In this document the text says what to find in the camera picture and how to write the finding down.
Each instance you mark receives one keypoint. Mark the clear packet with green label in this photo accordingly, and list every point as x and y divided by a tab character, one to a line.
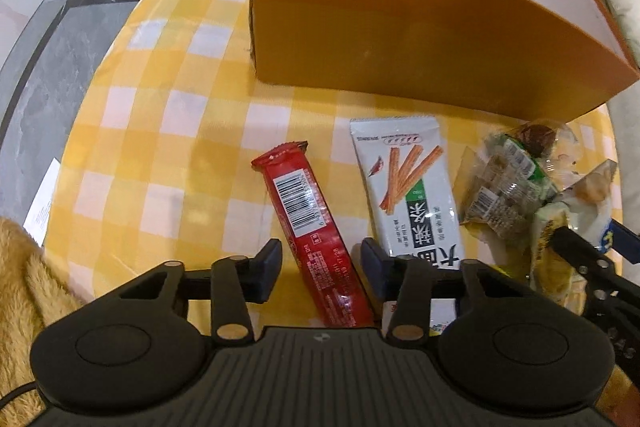
527	162

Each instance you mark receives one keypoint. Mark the yellow snack packet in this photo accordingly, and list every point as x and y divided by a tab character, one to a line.
552	267

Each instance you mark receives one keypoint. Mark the cream pillow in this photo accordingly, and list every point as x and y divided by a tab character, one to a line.
622	2

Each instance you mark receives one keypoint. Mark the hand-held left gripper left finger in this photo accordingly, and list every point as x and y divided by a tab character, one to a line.
271	258

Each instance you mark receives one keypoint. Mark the orange cardboard box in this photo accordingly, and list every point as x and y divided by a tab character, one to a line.
400	47

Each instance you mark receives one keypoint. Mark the clear packet with white label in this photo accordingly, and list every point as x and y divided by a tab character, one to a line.
487	202

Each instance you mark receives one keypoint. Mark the yellow checked tablecloth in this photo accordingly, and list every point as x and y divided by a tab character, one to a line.
175	132

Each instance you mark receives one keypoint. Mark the red snack bar packet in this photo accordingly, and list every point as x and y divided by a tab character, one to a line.
305	207

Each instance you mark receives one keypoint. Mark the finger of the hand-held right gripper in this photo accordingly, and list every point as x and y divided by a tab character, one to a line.
580	249
625	239

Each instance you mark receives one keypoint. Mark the grey sofa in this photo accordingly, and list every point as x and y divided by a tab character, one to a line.
625	132

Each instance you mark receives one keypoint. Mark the clear packet with pale snack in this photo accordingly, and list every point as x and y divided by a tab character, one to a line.
592	189

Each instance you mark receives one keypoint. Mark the white paper sheet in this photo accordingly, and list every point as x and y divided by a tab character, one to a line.
44	202

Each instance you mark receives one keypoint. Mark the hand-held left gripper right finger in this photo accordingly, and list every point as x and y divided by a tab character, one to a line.
372	265

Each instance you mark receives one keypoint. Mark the clear packet with brown snack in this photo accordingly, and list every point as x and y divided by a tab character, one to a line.
539	138

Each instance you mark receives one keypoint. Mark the white stick snack packet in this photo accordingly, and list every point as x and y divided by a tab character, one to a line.
410	207

